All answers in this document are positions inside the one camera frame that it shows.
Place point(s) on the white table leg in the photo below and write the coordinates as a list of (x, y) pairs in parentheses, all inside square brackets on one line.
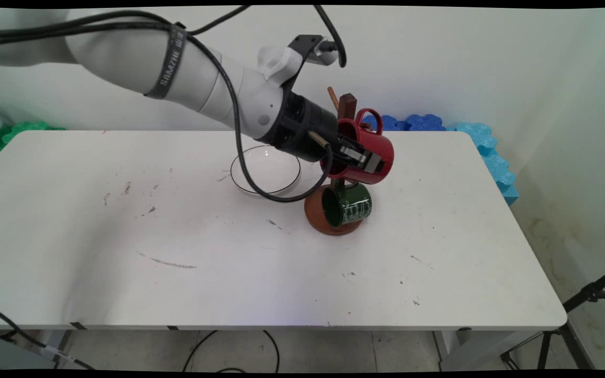
[(447, 344)]

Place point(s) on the brown wooden mug stand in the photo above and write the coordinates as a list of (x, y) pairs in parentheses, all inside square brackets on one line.
[(315, 218)]

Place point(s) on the black camera bracket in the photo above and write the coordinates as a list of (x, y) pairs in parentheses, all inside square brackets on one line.
[(302, 44)]

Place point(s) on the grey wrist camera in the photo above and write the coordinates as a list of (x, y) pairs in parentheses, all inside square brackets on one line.
[(323, 55)]

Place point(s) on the white plate with black rim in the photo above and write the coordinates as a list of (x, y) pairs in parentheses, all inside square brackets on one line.
[(273, 170)]

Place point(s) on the black tripod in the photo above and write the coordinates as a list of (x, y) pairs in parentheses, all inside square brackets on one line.
[(591, 291)]

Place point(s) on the dark green printed mug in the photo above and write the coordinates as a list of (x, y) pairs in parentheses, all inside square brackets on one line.
[(356, 208)]

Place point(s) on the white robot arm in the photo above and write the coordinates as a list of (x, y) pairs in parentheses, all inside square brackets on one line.
[(124, 58)]

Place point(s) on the light blue foam mat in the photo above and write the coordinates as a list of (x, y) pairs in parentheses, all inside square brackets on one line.
[(491, 157)]

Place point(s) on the green foam mat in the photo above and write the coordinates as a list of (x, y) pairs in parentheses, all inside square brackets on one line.
[(19, 131)]

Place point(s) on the red ceramic mug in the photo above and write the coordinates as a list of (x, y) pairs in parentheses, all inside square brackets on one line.
[(373, 139)]

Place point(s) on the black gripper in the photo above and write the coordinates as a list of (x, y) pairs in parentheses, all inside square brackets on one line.
[(302, 126)]

